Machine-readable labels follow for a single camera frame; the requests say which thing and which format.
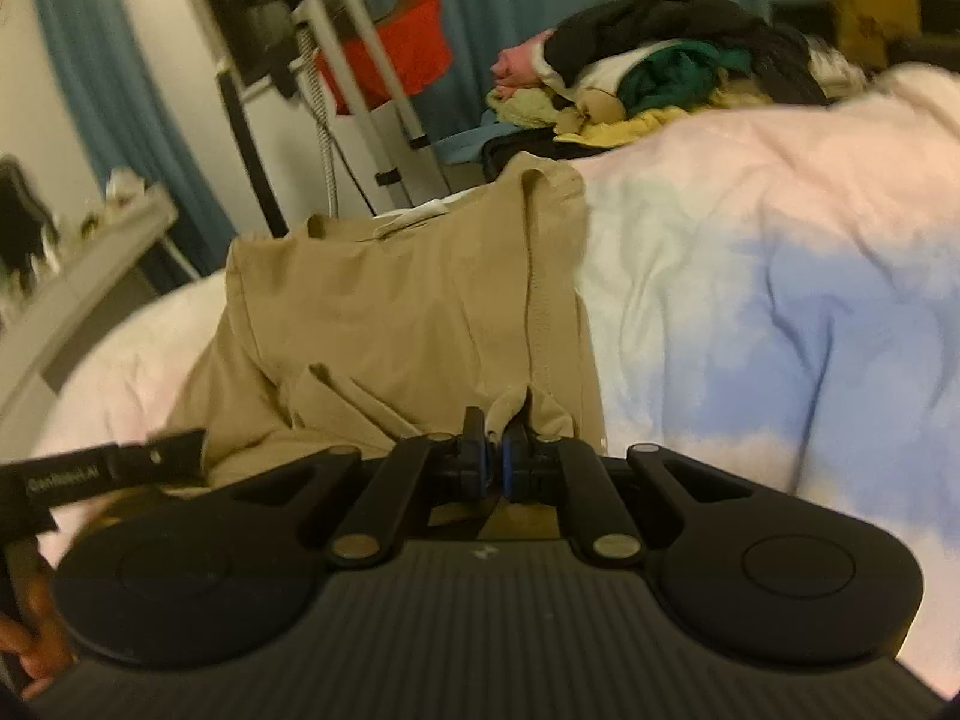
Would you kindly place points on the blue garment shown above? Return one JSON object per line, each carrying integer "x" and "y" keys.
{"x": 465, "y": 146}

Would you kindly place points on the tan garment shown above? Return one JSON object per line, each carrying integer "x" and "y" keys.
{"x": 390, "y": 315}

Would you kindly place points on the pastel tie-dye duvet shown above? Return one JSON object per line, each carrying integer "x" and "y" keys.
{"x": 750, "y": 240}

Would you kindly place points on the narrow blue curtain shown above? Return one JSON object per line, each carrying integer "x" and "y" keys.
{"x": 82, "y": 52}

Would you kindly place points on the dark cloth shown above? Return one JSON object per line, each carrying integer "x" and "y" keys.
{"x": 540, "y": 150}

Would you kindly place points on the black power strip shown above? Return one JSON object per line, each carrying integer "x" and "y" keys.
{"x": 251, "y": 157}

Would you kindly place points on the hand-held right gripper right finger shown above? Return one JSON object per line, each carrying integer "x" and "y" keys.
{"x": 510, "y": 465}

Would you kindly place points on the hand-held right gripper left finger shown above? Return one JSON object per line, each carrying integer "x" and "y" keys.
{"x": 487, "y": 465}

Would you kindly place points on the black dotted garment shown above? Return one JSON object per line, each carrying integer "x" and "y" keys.
{"x": 787, "y": 64}

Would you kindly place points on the grey shelf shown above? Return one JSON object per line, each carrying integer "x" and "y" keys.
{"x": 67, "y": 292}

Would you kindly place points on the beige garment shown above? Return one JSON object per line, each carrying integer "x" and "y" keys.
{"x": 600, "y": 105}

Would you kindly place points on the green garment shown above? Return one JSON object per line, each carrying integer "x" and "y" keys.
{"x": 667, "y": 79}

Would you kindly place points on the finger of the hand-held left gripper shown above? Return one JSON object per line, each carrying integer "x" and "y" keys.
{"x": 161, "y": 457}

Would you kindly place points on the pale yellow-green garment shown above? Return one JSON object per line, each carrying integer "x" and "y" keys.
{"x": 521, "y": 109}

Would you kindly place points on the yellow garment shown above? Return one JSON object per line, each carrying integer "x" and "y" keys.
{"x": 622, "y": 131}

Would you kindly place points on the yellow cardboard box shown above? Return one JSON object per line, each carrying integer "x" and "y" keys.
{"x": 874, "y": 15}

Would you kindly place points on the pink garment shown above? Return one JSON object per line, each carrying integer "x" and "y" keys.
{"x": 517, "y": 64}

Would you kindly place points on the red bag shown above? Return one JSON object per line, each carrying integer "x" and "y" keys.
{"x": 405, "y": 37}

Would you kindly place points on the white garment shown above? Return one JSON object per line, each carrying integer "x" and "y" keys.
{"x": 607, "y": 71}

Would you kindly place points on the person's left hand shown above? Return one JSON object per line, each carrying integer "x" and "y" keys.
{"x": 37, "y": 660}

